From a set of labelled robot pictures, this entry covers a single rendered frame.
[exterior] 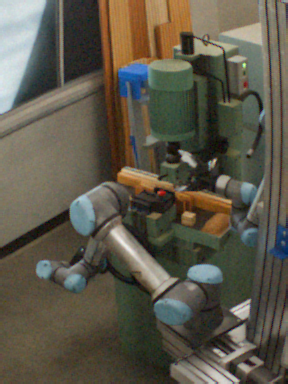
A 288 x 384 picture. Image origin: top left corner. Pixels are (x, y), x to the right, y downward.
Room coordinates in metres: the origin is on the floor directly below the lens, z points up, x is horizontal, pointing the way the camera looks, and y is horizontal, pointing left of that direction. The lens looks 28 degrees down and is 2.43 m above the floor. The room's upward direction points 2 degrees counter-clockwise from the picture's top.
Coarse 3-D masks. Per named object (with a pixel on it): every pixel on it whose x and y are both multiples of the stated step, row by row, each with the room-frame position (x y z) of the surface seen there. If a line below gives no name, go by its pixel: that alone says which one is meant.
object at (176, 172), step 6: (180, 162) 2.75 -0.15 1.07; (186, 162) 2.76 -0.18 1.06; (162, 168) 2.73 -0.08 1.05; (168, 168) 2.71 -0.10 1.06; (174, 168) 2.70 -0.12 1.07; (180, 168) 2.73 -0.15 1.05; (186, 168) 2.76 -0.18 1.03; (162, 174) 2.73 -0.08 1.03; (168, 174) 2.71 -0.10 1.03; (174, 174) 2.70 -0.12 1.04; (180, 174) 2.73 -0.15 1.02; (186, 174) 2.76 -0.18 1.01; (162, 180) 2.73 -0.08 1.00; (168, 180) 2.71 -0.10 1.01; (174, 180) 2.69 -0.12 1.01
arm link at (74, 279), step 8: (56, 272) 2.23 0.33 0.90; (64, 272) 2.22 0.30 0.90; (72, 272) 2.22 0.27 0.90; (80, 272) 2.23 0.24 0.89; (56, 280) 2.21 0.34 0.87; (64, 280) 2.19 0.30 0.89; (72, 280) 2.18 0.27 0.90; (80, 280) 2.19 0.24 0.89; (72, 288) 2.16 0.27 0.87; (80, 288) 2.18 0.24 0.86
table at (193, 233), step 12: (132, 192) 2.82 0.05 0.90; (180, 216) 2.61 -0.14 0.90; (204, 216) 2.60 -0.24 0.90; (180, 228) 2.54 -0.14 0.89; (192, 228) 2.51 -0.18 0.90; (228, 228) 2.49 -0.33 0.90; (156, 240) 2.49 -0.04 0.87; (168, 240) 2.52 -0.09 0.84; (192, 240) 2.50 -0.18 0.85; (204, 240) 2.47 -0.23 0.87; (216, 240) 2.44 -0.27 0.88; (228, 240) 2.49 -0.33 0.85
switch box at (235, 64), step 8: (240, 56) 2.96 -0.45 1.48; (232, 64) 2.89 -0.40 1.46; (240, 64) 2.88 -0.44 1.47; (232, 72) 2.89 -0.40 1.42; (240, 72) 2.88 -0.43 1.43; (248, 72) 2.94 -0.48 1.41; (232, 80) 2.89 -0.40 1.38; (240, 80) 2.88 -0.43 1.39; (248, 80) 2.94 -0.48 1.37; (232, 88) 2.89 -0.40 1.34; (240, 88) 2.87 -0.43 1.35; (248, 88) 2.94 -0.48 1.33
